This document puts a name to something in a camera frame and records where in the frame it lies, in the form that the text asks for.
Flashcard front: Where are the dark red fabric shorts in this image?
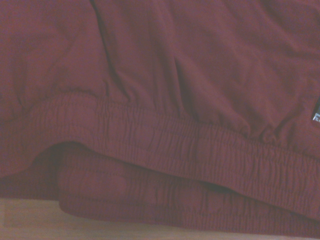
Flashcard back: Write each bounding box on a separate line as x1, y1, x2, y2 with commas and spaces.
0, 0, 320, 238

